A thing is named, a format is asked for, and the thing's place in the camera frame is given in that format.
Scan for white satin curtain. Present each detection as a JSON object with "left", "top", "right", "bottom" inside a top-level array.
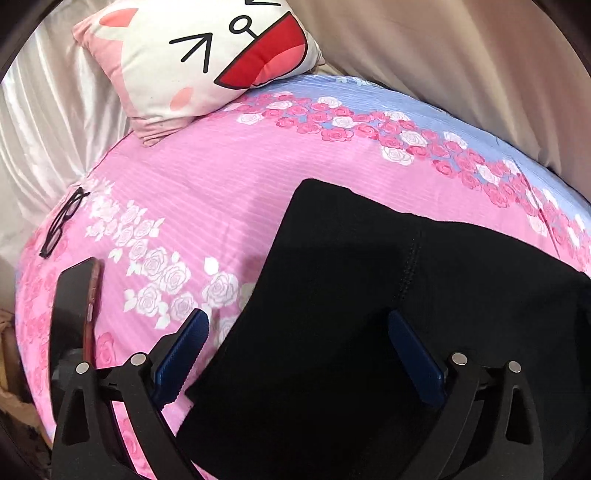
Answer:
[{"left": 0, "top": 0, "right": 136, "bottom": 315}]

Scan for pink rose bedsheet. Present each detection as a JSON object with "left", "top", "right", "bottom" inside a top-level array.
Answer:
[{"left": 13, "top": 75, "right": 591, "bottom": 480}]

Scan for brown clutter beside bed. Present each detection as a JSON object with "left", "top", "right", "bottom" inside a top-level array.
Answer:
[{"left": 1, "top": 310, "right": 52, "bottom": 449}]

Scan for black eyeglasses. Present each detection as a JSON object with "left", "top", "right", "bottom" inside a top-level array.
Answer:
[{"left": 39, "top": 187, "right": 90, "bottom": 259}]

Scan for cartoon face pillow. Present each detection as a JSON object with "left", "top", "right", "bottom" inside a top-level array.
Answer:
[{"left": 72, "top": 0, "right": 324, "bottom": 146}]

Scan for beige curtain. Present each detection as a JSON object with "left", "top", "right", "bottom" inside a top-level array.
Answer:
[{"left": 291, "top": 0, "right": 590, "bottom": 195}]

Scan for black pants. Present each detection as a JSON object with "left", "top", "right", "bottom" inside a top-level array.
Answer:
[{"left": 177, "top": 179, "right": 590, "bottom": 479}]

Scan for smartphone with red case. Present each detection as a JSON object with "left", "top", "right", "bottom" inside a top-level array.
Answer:
[{"left": 48, "top": 257, "right": 102, "bottom": 419}]

